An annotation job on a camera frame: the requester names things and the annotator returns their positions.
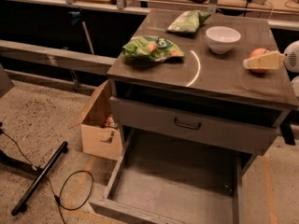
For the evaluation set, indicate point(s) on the green chip bag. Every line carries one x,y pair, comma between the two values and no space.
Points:
151,48
188,22

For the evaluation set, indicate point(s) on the grey drawer cabinet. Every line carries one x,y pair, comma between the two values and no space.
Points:
203,82

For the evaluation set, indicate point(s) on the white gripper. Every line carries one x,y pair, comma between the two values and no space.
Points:
291,57

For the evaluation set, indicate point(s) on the green chip bag rear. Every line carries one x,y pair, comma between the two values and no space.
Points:
188,22

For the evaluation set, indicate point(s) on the cardboard box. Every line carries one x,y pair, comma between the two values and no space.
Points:
98,136

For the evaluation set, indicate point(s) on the black stand leg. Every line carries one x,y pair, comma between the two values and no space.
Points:
21,205

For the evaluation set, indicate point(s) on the white ceramic bowl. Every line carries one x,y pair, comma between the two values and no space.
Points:
221,39

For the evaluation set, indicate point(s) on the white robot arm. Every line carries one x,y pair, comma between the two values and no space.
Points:
271,70

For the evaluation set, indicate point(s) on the grey metal rail beam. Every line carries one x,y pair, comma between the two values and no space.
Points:
63,58

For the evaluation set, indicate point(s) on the red apple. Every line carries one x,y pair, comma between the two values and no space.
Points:
256,53

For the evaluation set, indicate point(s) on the grey open lower drawer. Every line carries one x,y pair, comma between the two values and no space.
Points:
160,179

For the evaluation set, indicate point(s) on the green chip bag front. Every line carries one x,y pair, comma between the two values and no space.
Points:
151,48

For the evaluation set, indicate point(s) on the grey upper drawer with handle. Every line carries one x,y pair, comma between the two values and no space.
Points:
203,129

